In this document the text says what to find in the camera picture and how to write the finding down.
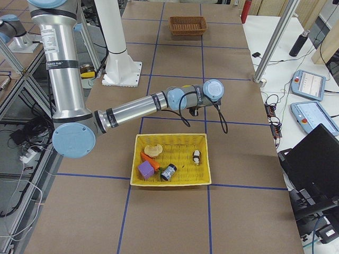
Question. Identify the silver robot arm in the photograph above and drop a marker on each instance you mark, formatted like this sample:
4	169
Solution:
15	36
76	127

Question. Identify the near teach pendant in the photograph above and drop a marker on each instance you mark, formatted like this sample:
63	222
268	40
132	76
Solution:
310	114

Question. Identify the aluminium frame post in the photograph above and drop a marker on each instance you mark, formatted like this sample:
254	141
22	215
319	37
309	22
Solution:
275	38

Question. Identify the white pedestal column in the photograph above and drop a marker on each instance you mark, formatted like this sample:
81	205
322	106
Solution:
120	69

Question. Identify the black laptop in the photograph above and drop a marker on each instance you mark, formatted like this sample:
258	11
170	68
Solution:
313	162

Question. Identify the purple cube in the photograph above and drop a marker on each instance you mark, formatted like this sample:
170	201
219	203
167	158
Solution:
146	170

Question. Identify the panda figurine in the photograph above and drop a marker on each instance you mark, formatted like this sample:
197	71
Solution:
196	157

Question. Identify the black water bottle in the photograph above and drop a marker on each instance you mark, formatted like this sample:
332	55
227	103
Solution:
299	43

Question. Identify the orange carrot toy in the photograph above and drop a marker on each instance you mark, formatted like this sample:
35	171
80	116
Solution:
153	163

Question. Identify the black usb hub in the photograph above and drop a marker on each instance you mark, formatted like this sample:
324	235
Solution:
274	121

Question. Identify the croissant toy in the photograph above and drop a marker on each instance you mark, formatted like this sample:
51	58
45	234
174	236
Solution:
153	150

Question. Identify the far teach pendant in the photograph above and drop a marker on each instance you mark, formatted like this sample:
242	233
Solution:
308	85

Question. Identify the teach pendant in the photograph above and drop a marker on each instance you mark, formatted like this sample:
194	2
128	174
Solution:
308	85
310	114

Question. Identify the yellow plastic basket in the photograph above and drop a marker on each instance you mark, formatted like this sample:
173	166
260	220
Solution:
177	149

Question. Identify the white power strip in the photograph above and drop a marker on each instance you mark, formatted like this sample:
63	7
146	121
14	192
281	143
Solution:
30	153

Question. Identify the pot with yellow item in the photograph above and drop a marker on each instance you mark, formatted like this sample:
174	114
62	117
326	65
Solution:
87	76

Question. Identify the red bottle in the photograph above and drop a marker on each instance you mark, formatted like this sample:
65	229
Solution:
245	11

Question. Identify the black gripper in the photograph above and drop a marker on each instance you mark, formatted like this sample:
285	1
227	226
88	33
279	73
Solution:
194	111

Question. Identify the black monitor stand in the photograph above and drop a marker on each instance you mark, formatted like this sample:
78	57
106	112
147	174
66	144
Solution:
313	203

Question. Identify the brown wicker basket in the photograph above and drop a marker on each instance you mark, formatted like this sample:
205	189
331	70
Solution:
187	25

